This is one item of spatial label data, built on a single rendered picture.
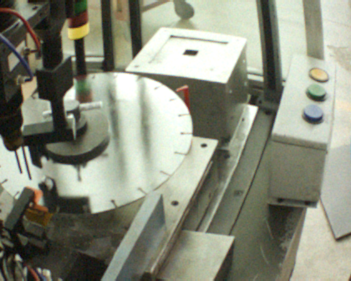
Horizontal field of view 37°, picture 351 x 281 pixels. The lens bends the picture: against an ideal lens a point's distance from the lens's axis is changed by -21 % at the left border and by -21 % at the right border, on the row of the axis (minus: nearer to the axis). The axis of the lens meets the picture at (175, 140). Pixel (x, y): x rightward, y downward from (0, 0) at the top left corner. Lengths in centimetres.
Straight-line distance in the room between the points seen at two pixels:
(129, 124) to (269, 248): 30
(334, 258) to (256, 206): 94
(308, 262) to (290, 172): 96
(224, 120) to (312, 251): 95
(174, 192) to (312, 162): 23
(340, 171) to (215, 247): 141
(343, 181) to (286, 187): 119
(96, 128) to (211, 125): 30
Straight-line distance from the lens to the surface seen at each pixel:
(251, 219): 103
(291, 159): 98
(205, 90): 108
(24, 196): 77
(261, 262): 95
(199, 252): 88
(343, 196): 214
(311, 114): 98
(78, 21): 111
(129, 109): 92
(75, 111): 86
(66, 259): 80
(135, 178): 81
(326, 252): 195
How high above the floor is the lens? 148
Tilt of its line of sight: 38 degrees down
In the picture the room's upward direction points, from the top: 5 degrees counter-clockwise
